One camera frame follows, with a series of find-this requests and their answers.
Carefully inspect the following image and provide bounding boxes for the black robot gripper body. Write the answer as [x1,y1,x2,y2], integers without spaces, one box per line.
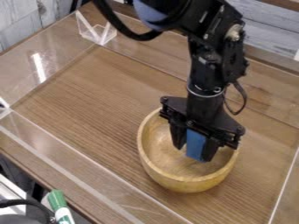
[161,84,246,150]

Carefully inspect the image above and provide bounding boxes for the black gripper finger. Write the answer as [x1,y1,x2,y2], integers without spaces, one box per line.
[202,136,221,162]
[170,118,187,150]

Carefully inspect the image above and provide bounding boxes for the blue rectangular block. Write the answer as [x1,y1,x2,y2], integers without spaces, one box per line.
[186,129,206,162]

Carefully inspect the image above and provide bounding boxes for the brown wooden bowl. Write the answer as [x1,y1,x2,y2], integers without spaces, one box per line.
[137,108,239,193]

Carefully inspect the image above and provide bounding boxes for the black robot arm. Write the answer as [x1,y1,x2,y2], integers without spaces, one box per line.
[94,0,249,162]

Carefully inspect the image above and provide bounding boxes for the green white marker pen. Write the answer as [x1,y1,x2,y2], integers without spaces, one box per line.
[47,189,77,224]

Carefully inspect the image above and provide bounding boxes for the clear acrylic tray wall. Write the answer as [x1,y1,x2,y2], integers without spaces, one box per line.
[0,108,193,224]

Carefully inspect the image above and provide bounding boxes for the clear acrylic corner bracket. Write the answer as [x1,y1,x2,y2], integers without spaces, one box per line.
[75,11,118,46]

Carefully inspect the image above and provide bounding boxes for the black cable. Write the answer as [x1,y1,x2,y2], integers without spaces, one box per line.
[0,198,51,224]

